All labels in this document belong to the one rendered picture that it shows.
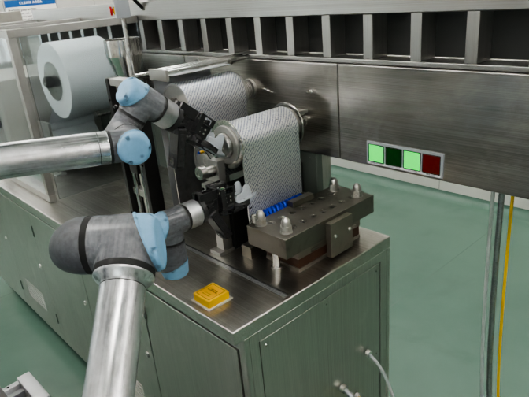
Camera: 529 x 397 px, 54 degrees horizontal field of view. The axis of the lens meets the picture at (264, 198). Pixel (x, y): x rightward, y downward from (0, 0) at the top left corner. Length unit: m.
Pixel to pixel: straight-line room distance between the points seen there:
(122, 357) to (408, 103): 0.98
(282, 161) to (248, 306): 0.49
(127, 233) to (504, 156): 0.91
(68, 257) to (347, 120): 0.94
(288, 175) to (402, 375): 1.24
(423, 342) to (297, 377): 1.27
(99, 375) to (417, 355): 1.94
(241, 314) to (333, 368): 0.46
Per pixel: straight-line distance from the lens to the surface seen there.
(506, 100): 1.37
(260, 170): 1.57
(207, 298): 1.40
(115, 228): 1.02
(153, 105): 1.34
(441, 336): 2.80
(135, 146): 1.19
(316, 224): 1.50
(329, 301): 1.56
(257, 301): 1.41
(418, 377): 2.55
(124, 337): 0.96
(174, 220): 1.37
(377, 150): 1.58
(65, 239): 1.06
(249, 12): 1.87
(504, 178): 1.42
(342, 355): 1.73
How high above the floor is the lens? 1.67
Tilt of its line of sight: 22 degrees down
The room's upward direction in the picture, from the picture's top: 5 degrees counter-clockwise
